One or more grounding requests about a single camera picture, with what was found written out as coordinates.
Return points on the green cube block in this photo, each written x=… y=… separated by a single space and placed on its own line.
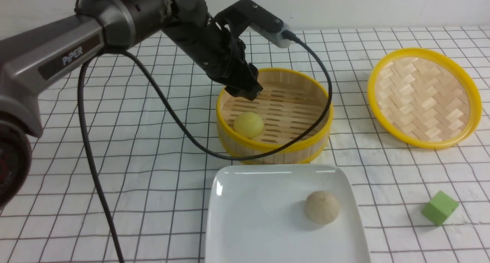
x=440 y=207

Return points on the yellow-rimmed woven steamer lid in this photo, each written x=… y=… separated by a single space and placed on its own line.
x=424 y=98

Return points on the white square plate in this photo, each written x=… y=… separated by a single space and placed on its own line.
x=256 y=215

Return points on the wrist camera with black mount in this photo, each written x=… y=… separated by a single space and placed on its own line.
x=246 y=14

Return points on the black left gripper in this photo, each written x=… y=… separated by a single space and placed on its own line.
x=215 y=47

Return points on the yellow-rimmed bamboo steamer basket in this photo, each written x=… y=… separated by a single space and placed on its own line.
x=289 y=104

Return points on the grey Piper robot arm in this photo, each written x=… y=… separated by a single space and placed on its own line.
x=34 y=60

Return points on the yellow steamed bun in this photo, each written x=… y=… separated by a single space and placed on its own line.
x=249 y=125

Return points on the beige steamed bun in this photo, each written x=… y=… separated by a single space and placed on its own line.
x=322 y=207

